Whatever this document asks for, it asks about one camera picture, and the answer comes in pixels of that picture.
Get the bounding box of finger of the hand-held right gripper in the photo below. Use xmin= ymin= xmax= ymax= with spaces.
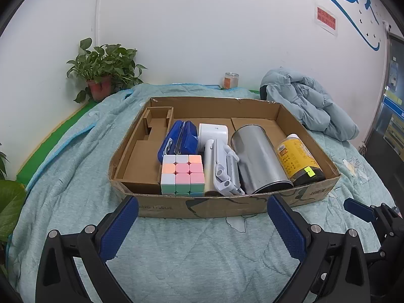
xmin=343 ymin=197 xmax=404 ymax=253

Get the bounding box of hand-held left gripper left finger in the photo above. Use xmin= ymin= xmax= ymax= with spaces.
xmin=35 ymin=195 xmax=140 ymax=303

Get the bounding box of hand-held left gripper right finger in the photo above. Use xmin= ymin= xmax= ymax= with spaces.
xmin=267 ymin=193 xmax=371 ymax=303

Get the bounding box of long cardboard insert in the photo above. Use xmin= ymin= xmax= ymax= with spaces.
xmin=114 ymin=107 xmax=175 ymax=194

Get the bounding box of cardboard box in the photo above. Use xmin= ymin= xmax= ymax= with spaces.
xmin=108 ymin=96 xmax=342 ymax=220

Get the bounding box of dark jar with yellow label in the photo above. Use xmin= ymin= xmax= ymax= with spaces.
xmin=277 ymin=133 xmax=325 ymax=187

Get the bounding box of round metal tin can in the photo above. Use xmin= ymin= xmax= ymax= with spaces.
xmin=230 ymin=125 xmax=294 ymax=195

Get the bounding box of grey folding phone stand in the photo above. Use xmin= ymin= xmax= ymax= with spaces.
xmin=214 ymin=139 xmax=246 ymax=197

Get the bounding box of pastel puzzle cube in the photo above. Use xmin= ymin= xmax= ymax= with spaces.
xmin=160 ymin=154 xmax=206 ymax=197

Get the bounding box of white rounded box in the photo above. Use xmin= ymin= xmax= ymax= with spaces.
xmin=198 ymin=123 xmax=228 ymax=149

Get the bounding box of teal quilted blanket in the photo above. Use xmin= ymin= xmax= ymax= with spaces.
xmin=6 ymin=82 xmax=404 ymax=303

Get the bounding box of large-leaf green plant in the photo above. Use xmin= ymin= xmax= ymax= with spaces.
xmin=0 ymin=142 xmax=28 ymax=275

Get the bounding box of glass door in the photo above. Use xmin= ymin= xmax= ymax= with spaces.
xmin=360 ymin=33 xmax=404 ymax=165

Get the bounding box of light blue puffer jacket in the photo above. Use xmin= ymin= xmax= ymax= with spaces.
xmin=259 ymin=67 xmax=360 ymax=142

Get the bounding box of glass jar with orange label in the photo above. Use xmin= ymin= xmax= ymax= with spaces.
xmin=224 ymin=72 xmax=239 ymax=89

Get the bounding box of potted plant in red pot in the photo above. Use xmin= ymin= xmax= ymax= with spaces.
xmin=66 ymin=37 xmax=148 ymax=104

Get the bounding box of blue wall decal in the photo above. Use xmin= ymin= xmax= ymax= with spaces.
xmin=265 ymin=0 xmax=381 ymax=52

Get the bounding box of red wall sign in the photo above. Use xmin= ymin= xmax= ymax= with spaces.
xmin=315 ymin=4 xmax=338 ymax=34

